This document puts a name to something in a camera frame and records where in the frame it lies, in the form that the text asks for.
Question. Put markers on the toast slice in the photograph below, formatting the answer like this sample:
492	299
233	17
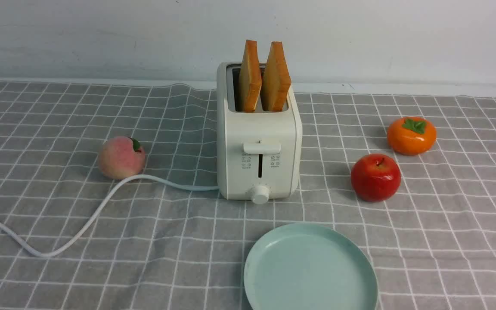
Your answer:
249	80
276	80

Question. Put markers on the white two-slot toaster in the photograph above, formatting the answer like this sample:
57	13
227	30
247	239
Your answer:
258	153

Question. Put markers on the light green plate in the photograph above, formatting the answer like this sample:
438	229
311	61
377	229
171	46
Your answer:
303	266

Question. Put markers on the pink peach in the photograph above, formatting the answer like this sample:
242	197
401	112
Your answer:
121	157

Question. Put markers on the red apple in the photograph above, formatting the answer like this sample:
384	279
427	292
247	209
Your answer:
375	177

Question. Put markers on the orange persimmon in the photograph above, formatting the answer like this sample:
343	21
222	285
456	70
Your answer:
411	135

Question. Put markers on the grey checked tablecloth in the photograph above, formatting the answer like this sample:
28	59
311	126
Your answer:
432	244

